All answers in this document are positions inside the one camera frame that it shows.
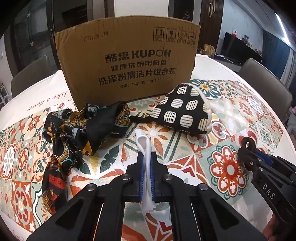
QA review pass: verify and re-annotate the white sock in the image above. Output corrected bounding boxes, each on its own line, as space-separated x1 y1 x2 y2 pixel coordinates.
134 130 158 215

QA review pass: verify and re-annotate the dark slatted wardrobe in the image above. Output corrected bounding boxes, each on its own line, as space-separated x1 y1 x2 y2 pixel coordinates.
200 0 225 56

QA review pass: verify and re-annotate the grey dining chair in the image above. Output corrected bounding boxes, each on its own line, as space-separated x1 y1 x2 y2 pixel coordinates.
10 55 57 98
237 58 293 109

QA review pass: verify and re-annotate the brown cardboard box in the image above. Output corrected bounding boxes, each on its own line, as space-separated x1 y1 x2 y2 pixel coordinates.
54 16 201 109

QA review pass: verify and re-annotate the black television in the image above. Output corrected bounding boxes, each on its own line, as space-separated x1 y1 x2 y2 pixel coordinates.
223 32 263 66

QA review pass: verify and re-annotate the black white patterned pouch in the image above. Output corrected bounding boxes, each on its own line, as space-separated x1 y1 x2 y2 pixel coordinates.
129 82 212 135

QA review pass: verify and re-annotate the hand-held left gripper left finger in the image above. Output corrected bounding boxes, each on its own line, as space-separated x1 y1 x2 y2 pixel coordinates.
25 152 145 241

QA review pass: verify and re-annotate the shoe rack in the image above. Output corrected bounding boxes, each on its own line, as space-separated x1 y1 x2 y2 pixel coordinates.
0 82 12 107

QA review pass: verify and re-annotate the blue curtain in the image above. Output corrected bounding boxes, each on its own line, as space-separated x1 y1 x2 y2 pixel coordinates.
261 30 292 79

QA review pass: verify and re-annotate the black and gold silk scarf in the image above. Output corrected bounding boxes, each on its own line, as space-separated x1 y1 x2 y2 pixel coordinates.
42 102 131 210

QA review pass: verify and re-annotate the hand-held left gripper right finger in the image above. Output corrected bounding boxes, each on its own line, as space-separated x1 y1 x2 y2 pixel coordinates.
150 152 266 241

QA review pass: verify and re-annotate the dark sliding glass door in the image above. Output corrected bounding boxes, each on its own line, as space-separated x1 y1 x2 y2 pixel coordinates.
0 0 114 72

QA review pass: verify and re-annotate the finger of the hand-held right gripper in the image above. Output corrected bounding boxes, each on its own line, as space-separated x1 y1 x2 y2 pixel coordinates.
254 149 296 183

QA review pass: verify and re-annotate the dark wooden door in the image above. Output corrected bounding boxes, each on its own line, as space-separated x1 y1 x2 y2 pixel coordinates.
168 0 201 26

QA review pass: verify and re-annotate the tile patterned tablecloth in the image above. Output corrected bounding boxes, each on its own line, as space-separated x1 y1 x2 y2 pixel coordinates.
0 53 296 241

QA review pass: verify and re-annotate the dark brown scrunchie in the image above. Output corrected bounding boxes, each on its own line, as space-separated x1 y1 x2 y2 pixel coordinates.
238 137 263 172

